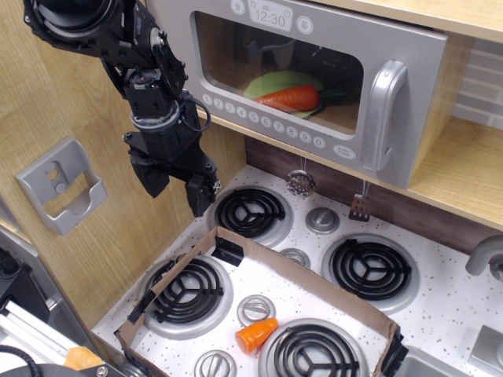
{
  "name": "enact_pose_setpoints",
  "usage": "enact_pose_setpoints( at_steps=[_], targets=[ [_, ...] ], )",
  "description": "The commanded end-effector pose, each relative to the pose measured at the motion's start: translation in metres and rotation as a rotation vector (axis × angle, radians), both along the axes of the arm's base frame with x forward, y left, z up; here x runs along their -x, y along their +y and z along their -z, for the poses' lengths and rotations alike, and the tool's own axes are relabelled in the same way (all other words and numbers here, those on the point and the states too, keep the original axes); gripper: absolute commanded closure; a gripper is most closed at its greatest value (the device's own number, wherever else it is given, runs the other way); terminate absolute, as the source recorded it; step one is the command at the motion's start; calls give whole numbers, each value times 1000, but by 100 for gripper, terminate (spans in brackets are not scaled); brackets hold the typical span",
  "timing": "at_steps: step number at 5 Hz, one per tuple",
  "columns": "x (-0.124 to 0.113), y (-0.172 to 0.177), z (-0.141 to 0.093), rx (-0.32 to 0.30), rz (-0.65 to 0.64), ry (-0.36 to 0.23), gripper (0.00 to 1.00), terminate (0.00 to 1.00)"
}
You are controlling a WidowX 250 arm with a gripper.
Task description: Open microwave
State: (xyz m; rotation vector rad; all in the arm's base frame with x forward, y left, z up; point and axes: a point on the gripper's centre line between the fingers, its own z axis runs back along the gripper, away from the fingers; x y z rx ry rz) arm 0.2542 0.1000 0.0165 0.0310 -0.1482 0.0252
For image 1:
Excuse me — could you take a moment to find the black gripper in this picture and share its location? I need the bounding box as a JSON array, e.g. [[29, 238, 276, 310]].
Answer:
[[123, 90, 221, 217]]

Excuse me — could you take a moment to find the silver microwave door handle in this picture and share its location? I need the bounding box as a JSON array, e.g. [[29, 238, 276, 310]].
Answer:
[[362, 60, 407, 172]]

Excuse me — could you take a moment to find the grey toy microwave door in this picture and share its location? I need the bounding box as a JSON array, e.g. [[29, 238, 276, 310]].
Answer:
[[148, 0, 447, 188]]

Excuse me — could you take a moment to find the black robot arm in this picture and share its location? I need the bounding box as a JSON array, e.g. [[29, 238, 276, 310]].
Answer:
[[24, 1, 220, 217]]

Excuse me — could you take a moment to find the orange toy carrot in microwave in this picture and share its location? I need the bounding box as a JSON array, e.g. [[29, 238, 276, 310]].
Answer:
[[254, 85, 347, 113]]

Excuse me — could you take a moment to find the wooden microwave cabinet shelf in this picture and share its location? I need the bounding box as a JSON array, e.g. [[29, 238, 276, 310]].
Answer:
[[216, 1, 502, 229]]

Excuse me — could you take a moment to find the back left black burner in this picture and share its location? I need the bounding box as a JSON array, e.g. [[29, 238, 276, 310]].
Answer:
[[207, 186, 294, 248]]

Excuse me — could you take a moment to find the black burner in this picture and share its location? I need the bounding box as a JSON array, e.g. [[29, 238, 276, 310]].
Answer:
[[320, 233, 420, 314], [145, 255, 233, 340], [257, 318, 370, 376], [207, 186, 294, 248]]

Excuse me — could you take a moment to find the front left black burner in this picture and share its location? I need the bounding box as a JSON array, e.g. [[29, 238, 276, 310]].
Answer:
[[145, 255, 233, 340]]

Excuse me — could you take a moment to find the hanging silver skimmer spoon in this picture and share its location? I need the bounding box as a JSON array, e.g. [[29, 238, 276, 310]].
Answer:
[[285, 157, 316, 199]]

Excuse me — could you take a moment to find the light green toy plate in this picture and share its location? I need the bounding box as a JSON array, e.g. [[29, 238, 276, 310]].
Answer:
[[244, 71, 323, 118]]

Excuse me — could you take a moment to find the middle small grey knob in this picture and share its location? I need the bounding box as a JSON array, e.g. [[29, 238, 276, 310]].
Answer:
[[280, 248, 310, 269]]

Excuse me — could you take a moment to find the centre grey knob near carrot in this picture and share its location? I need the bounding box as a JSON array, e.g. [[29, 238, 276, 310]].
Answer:
[[237, 295, 276, 328]]

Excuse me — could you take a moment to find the back centre grey knob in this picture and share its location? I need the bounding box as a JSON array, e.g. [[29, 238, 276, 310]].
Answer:
[[305, 207, 340, 234]]

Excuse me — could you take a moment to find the orange carrot piece on stove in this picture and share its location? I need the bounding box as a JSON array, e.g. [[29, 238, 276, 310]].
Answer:
[[234, 317, 278, 353]]

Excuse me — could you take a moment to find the front grey knob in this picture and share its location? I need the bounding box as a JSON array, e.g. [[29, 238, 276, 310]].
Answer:
[[194, 350, 237, 377]]

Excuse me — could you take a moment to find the hanging brown toy spatula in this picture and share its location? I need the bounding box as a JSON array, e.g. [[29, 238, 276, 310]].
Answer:
[[348, 181, 373, 222]]

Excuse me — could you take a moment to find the front right black burner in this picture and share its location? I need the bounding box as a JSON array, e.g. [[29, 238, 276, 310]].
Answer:
[[257, 318, 370, 376]]

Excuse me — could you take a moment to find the back right black burner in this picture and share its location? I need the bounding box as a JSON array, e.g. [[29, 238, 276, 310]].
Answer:
[[320, 233, 420, 314]]

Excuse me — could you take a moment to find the brown cardboard barrier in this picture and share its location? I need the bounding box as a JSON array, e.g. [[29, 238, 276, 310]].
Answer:
[[116, 228, 408, 376]]

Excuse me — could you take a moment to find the grey toy sink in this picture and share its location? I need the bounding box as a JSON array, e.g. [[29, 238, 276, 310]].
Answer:
[[395, 325, 502, 376]]

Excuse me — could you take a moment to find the grey toy faucet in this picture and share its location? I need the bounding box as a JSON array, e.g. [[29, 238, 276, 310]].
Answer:
[[465, 236, 502, 282]]

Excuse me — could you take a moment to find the grey wall holder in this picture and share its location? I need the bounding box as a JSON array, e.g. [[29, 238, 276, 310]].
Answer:
[[15, 137, 108, 236]]

